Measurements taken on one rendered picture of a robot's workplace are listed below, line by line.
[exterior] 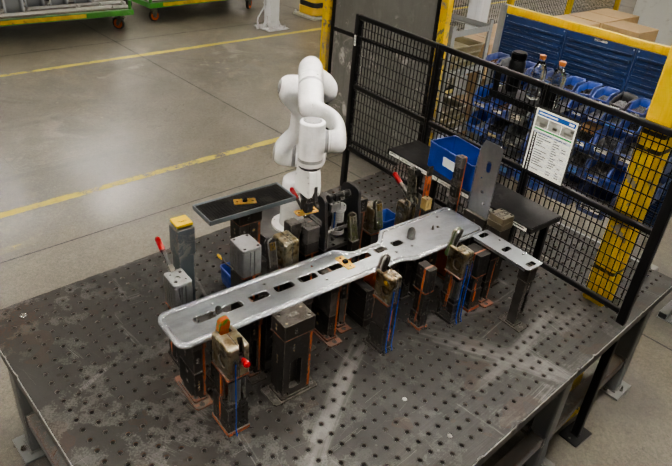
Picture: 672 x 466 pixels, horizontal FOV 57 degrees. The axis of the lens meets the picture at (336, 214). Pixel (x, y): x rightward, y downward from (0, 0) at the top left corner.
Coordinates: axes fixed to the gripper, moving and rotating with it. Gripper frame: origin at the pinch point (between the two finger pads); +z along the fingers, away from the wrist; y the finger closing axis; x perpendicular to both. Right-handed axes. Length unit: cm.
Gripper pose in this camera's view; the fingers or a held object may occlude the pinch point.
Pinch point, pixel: (306, 205)
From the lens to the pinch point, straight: 215.4
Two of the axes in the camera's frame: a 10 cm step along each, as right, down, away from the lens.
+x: 8.4, -2.1, 5.0
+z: -0.9, 8.6, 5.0
